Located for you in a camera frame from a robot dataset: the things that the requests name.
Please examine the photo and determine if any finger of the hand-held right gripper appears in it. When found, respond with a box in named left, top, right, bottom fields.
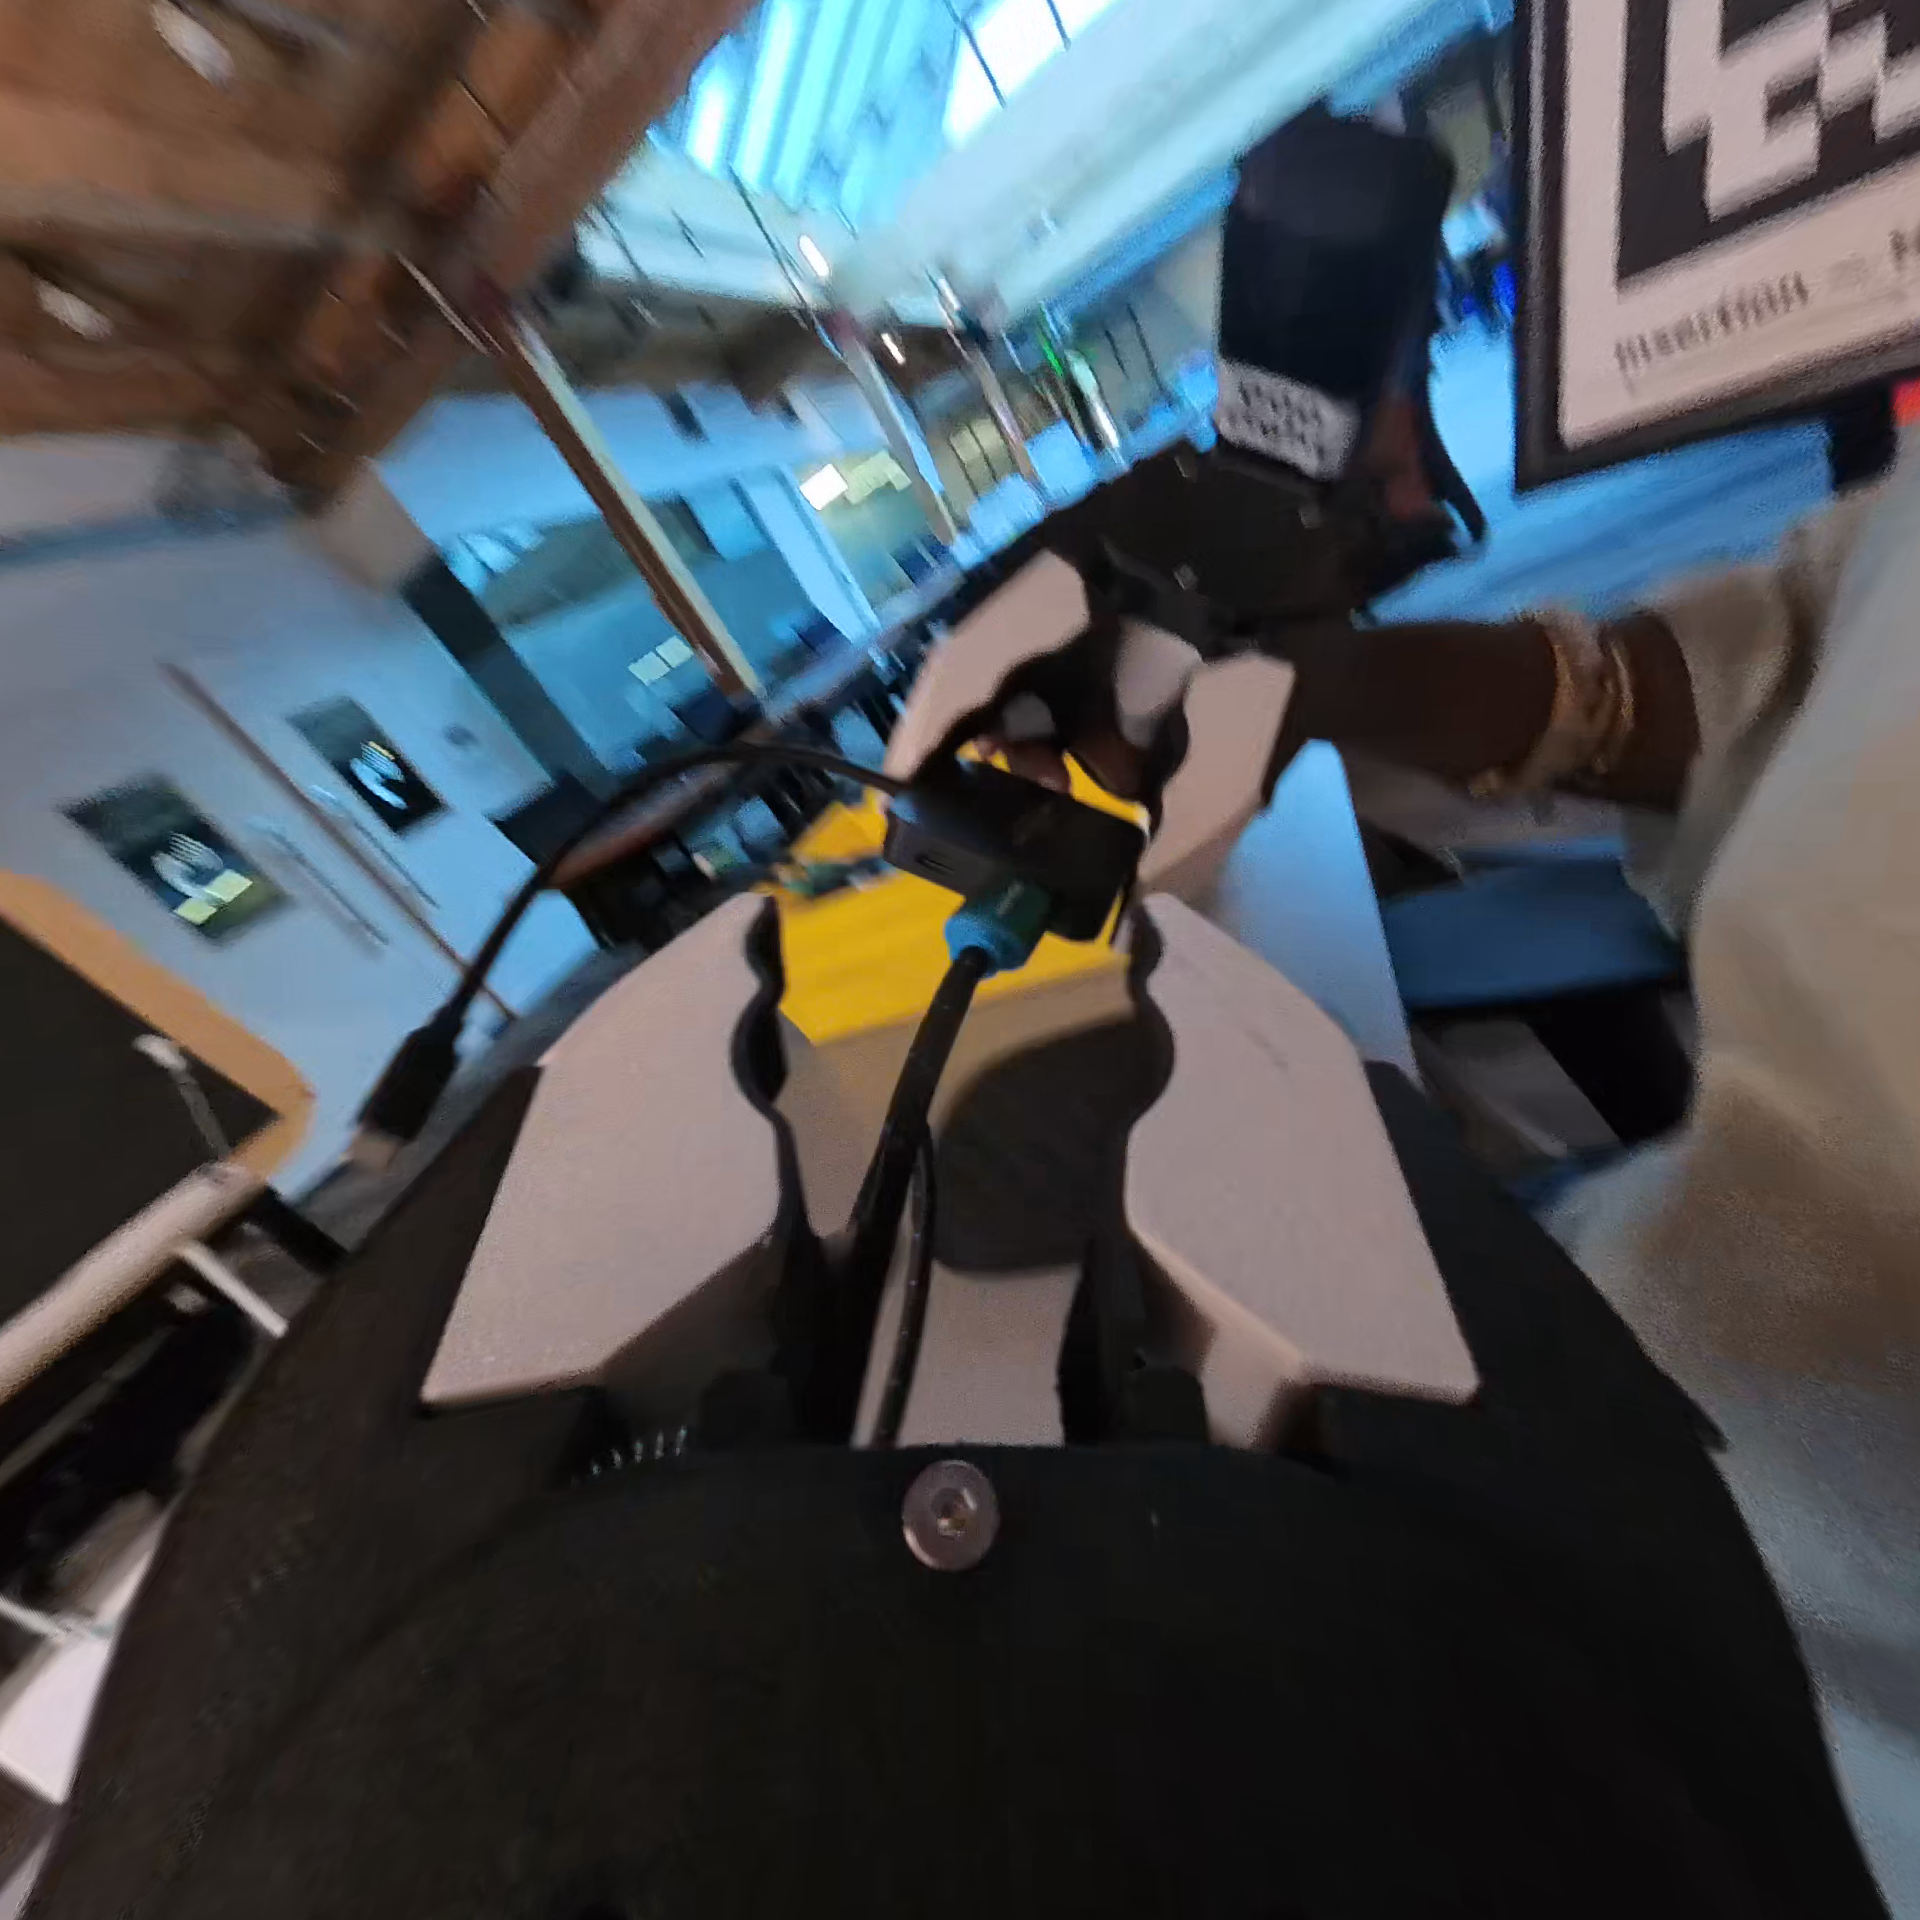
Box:
left=1122, top=621, right=1301, bottom=905
left=884, top=546, right=1120, bottom=789

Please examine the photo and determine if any person's right hand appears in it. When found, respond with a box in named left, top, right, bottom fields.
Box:
left=1282, top=618, right=1538, bottom=789

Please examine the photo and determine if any black square adapter hub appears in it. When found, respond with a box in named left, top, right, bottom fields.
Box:
left=349, top=742, right=1155, bottom=1180

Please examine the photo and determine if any gold bracelet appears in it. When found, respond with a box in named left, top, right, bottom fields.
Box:
left=1528, top=613, right=1648, bottom=800

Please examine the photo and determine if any yellow plastic bin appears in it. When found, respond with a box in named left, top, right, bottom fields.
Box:
left=773, top=790, right=1146, bottom=1048

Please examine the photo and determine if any black office chair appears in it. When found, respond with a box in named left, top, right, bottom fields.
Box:
left=1376, top=857, right=1700, bottom=1150

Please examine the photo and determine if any black sign wave icon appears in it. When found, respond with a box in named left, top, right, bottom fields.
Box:
left=64, top=773, right=288, bottom=941

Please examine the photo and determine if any black quilted mat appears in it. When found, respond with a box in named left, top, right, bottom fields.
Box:
left=930, top=1019, right=1176, bottom=1280

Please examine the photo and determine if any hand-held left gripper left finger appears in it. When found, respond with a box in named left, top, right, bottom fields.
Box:
left=420, top=891, right=841, bottom=1420

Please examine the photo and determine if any black panel wooden edge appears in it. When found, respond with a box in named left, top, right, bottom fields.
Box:
left=0, top=866, right=320, bottom=1336

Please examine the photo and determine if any black sign phone icon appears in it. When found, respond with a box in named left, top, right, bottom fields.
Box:
left=292, top=698, right=449, bottom=834

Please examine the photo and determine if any black HDMI cable green plug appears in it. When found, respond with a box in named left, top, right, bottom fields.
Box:
left=829, top=874, right=1057, bottom=1449

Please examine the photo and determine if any large black white marker board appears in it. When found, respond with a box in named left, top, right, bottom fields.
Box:
left=1510, top=0, right=1920, bottom=497

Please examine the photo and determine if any person's right forearm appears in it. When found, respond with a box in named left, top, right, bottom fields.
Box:
left=1516, top=497, right=1920, bottom=842

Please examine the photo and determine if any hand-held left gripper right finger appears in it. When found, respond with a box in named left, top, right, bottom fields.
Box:
left=1072, top=891, right=1482, bottom=1449

